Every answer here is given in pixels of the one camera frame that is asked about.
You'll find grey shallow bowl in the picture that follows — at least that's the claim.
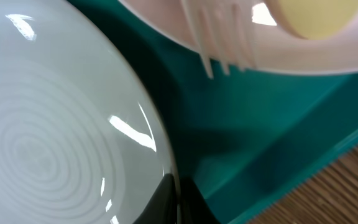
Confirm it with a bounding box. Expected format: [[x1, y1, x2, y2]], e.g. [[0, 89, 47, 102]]
[[0, 1, 178, 224]]

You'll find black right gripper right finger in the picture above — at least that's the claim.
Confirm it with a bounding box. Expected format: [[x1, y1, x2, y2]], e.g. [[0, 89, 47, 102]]
[[180, 177, 220, 224]]

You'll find teal plastic serving tray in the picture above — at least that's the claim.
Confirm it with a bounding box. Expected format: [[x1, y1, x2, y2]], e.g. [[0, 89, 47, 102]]
[[73, 0, 358, 223]]

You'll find pink plastic fork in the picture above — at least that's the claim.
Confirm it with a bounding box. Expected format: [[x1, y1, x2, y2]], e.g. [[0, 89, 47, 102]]
[[181, 0, 259, 79]]

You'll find pink round plate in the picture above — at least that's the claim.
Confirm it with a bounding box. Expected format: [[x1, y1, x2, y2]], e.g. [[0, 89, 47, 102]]
[[123, 0, 358, 75]]

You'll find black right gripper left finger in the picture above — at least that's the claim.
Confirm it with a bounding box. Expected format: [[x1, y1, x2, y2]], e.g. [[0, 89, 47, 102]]
[[134, 174, 177, 224]]

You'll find yellow plastic spoon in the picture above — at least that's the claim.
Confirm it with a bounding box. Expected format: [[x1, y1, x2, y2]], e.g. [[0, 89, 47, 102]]
[[264, 0, 358, 40]]

